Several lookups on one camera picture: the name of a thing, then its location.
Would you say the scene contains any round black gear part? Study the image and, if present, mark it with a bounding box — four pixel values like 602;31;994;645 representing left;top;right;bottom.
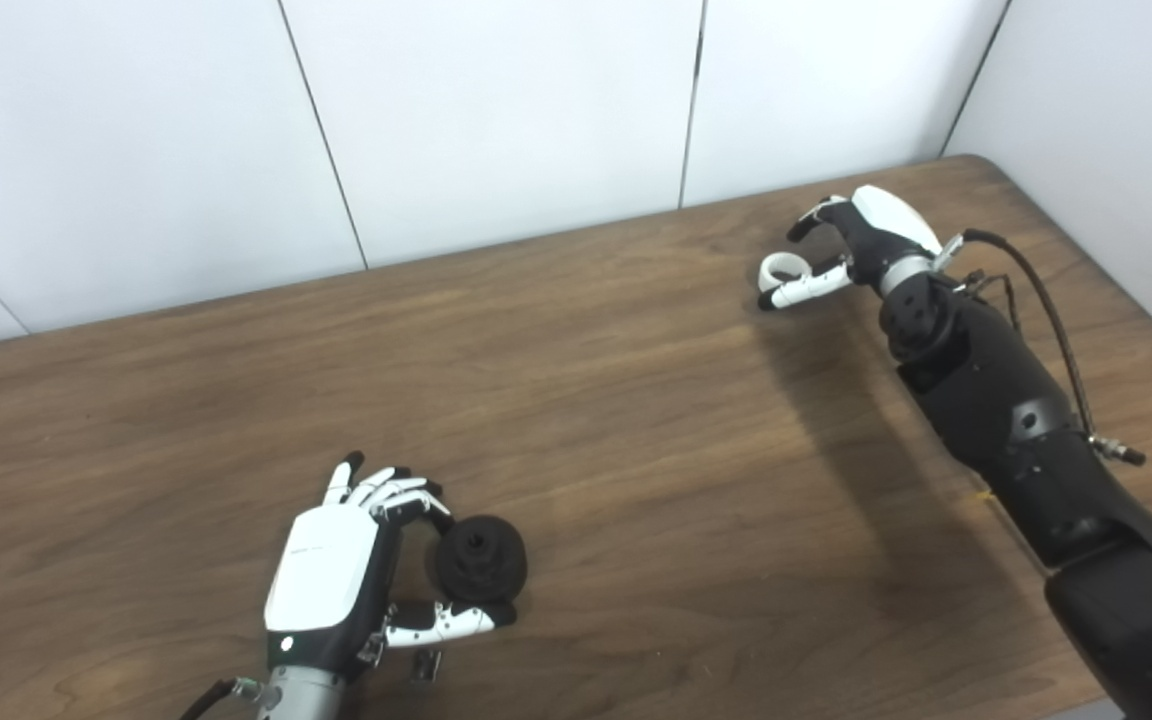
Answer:
436;515;529;604

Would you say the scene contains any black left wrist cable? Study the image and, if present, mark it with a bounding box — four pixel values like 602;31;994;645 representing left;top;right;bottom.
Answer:
179;677;267;720

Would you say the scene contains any white plastic ring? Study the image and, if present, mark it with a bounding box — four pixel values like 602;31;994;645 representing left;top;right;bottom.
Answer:
759;252;809;296

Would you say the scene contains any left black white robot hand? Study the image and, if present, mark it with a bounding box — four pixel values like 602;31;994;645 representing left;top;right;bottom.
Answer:
264;451;517;681

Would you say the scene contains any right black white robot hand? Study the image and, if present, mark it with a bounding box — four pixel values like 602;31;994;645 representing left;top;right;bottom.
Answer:
758;185;945;311

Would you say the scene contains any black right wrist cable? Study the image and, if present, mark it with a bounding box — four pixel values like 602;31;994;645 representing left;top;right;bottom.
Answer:
936;228;1147;467

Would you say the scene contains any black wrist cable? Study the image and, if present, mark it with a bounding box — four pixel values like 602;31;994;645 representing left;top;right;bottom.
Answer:
179;677;267;720
936;228;1147;467

